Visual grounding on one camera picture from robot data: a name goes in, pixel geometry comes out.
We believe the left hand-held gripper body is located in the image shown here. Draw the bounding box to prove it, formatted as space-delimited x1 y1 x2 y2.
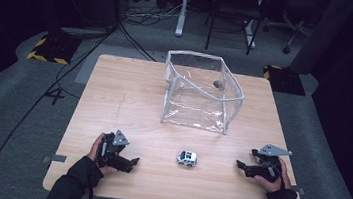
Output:
94 126 133 172

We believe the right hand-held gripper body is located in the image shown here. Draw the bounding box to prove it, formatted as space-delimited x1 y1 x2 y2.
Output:
249 142 294 186

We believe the white toy car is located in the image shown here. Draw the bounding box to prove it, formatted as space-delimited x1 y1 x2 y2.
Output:
175 149 200 169

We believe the clear plastic storage bin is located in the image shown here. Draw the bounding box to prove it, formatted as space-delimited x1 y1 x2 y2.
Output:
157 47 250 138

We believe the person's left hand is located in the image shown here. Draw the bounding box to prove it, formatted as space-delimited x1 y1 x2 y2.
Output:
85 131 123 178

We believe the person's right hand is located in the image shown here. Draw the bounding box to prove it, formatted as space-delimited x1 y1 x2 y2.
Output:
252 154 296 196

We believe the grey tape strip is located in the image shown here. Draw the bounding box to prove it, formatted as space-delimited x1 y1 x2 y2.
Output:
41 152 68 168
293 186 306 197

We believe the black yellow striped stand base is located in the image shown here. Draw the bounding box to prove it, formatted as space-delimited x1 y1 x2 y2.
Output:
26 30 83 67
260 63 310 97

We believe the office swivel chair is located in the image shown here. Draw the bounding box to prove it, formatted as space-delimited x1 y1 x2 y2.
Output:
258 0 322 59

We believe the grey curtain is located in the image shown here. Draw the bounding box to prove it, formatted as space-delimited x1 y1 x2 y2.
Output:
288 0 353 81

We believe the black chair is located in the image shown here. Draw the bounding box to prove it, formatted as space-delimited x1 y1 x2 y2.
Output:
201 0 266 58

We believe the long black floor cable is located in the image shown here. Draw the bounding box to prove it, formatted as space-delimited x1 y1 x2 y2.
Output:
0 8 121 199

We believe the bundle of floor cables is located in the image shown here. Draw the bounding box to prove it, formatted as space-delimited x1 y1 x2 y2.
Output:
120 0 184 31

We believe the white desk frame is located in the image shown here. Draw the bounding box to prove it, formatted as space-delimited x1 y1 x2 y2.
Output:
173 0 266 52

